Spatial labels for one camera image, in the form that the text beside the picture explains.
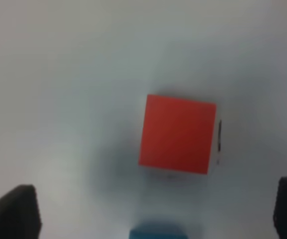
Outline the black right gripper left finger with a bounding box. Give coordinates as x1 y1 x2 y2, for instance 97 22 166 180
0 185 42 239

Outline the blue cube block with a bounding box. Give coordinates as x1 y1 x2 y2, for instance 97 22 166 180
128 223 189 239

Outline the red cube block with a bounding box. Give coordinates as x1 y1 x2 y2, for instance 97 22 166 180
138 95 217 175

